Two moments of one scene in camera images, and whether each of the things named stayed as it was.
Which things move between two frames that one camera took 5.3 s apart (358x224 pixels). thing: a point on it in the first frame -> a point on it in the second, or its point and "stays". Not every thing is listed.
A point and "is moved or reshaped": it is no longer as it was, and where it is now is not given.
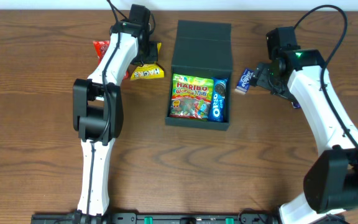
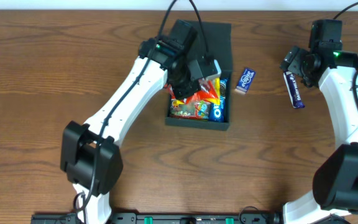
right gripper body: (260, 78) -> (293, 65)
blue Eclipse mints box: (244, 82) stays
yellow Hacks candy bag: (148, 71) is moved or reshaped
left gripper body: (150, 52) -> (184, 90)
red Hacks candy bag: (101, 47) -> (206, 91)
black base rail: (188, 218) stays
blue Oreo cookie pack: (217, 109) stays
